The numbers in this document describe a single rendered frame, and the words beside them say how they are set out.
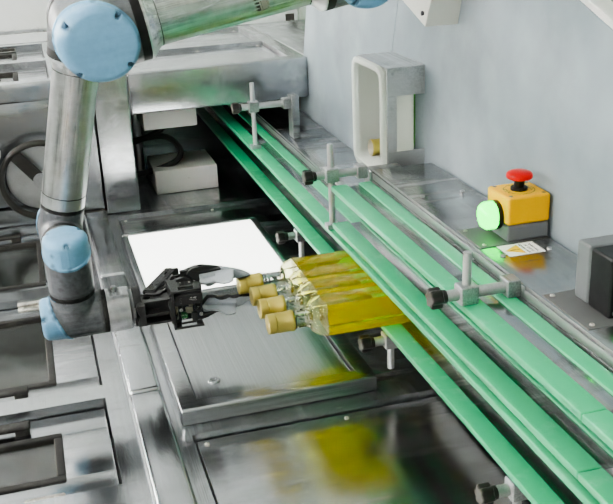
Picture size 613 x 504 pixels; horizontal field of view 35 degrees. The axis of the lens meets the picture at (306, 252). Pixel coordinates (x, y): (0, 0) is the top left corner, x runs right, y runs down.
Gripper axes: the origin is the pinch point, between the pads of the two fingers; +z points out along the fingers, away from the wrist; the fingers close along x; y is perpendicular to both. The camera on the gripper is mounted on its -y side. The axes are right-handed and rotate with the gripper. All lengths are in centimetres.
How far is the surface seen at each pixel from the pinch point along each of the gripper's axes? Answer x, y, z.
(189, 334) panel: -12.6, -9.9, -9.2
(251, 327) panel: -12.7, -8.6, 2.7
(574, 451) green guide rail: 5, 75, 22
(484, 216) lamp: 18.5, 33.1, 31.2
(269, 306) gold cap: 0.7, 13.0, 1.7
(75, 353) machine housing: -16.5, -18.4, -30.6
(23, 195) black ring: -5, -95, -38
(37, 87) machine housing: 23, -95, -30
